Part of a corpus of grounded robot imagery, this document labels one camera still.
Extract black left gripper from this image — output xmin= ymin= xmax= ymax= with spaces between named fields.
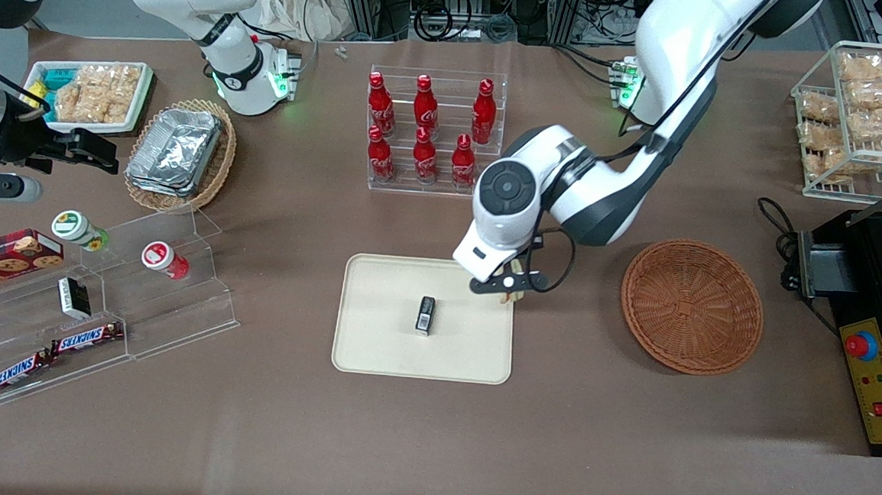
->
xmin=514 ymin=241 xmax=544 ymax=275

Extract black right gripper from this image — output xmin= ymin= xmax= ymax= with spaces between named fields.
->
xmin=0 ymin=109 xmax=123 ymax=180

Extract white rectangular snack tray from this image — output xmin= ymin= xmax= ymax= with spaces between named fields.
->
xmin=20 ymin=55 xmax=157 ymax=140

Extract oval light wicker basket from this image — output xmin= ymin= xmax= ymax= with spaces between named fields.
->
xmin=121 ymin=95 xmax=241 ymax=217

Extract beige plastic tray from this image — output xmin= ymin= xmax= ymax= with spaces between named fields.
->
xmin=330 ymin=252 xmax=519 ymax=387

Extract round brown wicker basket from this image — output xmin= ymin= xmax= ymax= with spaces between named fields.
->
xmin=616 ymin=236 xmax=769 ymax=380

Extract large bag of rice crackers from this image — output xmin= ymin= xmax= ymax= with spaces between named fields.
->
xmin=51 ymin=60 xmax=144 ymax=128

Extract green lidded cup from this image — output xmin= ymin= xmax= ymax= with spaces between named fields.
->
xmin=50 ymin=209 xmax=112 ymax=253

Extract stacked aluminium foil containers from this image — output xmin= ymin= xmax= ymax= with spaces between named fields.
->
xmin=123 ymin=105 xmax=225 ymax=201

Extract teal snack packet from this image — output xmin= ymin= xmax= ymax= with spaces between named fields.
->
xmin=36 ymin=64 xmax=79 ymax=93

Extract red cola bottle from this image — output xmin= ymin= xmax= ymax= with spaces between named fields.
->
xmin=449 ymin=134 xmax=480 ymax=192
xmin=364 ymin=125 xmax=400 ymax=185
xmin=410 ymin=126 xmax=443 ymax=186
xmin=365 ymin=71 xmax=400 ymax=139
xmin=469 ymin=77 xmax=500 ymax=147
xmin=410 ymin=73 xmax=443 ymax=136

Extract small black box white label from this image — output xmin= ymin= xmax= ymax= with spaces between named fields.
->
xmin=413 ymin=295 xmax=439 ymax=338

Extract red lidded cup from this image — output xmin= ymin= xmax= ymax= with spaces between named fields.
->
xmin=139 ymin=239 xmax=192 ymax=282

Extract red cookie box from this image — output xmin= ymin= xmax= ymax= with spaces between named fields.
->
xmin=0 ymin=227 xmax=66 ymax=304

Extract clear acrylic stepped shelf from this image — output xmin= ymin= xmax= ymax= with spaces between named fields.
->
xmin=0 ymin=194 xmax=248 ymax=420

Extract snickers bar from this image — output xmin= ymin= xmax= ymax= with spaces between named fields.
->
xmin=0 ymin=346 xmax=54 ymax=403
xmin=49 ymin=317 xmax=125 ymax=360

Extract clear acrylic bottle rack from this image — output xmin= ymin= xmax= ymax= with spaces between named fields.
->
xmin=362 ymin=64 xmax=511 ymax=202

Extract beige cloth bag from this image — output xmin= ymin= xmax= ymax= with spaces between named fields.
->
xmin=250 ymin=0 xmax=358 ymax=45

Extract clear bag of crackers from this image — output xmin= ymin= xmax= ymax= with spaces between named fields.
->
xmin=844 ymin=78 xmax=882 ymax=112
xmin=804 ymin=146 xmax=858 ymax=187
xmin=799 ymin=120 xmax=848 ymax=152
xmin=845 ymin=104 xmax=882 ymax=146
xmin=796 ymin=91 xmax=842 ymax=127
xmin=837 ymin=51 xmax=882 ymax=85

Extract red emergency stop button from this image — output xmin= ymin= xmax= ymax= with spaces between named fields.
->
xmin=843 ymin=330 xmax=880 ymax=364

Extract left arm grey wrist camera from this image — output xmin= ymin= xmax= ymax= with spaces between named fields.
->
xmin=469 ymin=266 xmax=551 ymax=299

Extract black power cable on table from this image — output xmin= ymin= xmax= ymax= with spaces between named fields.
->
xmin=752 ymin=196 xmax=806 ymax=292

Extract coiled black cable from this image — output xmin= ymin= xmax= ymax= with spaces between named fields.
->
xmin=410 ymin=1 xmax=457 ymax=44

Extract white wire rack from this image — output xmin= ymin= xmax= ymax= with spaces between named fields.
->
xmin=784 ymin=37 xmax=882 ymax=205

